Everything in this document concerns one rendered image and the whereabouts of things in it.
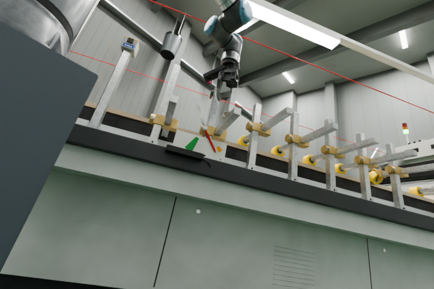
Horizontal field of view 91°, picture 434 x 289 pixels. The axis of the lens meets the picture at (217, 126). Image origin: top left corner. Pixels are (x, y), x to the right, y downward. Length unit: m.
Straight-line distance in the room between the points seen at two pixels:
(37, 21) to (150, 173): 0.73
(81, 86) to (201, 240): 1.03
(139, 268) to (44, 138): 0.97
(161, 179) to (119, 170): 0.18
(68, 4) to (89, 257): 1.02
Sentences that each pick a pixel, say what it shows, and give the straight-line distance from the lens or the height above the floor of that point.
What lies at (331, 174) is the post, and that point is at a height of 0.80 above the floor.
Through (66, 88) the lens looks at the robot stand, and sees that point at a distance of 0.36.
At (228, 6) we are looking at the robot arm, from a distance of 1.00.
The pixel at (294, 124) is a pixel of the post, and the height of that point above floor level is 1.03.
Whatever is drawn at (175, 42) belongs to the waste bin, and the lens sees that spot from 6.50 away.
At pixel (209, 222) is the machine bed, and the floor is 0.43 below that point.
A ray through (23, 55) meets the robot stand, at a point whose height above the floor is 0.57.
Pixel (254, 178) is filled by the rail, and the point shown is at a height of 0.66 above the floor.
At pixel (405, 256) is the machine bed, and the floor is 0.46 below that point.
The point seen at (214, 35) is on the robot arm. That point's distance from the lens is 1.08.
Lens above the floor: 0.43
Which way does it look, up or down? 24 degrees up
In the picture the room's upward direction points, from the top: 11 degrees clockwise
